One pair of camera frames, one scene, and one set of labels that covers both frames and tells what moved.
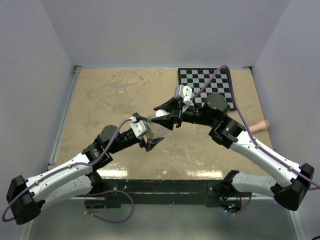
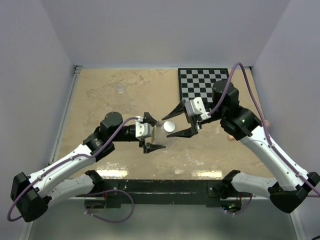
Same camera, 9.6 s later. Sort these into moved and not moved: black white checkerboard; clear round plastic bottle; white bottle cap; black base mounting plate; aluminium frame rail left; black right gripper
Moved: black right gripper; white bottle cap
Not moved: clear round plastic bottle; black base mounting plate; black white checkerboard; aluminium frame rail left
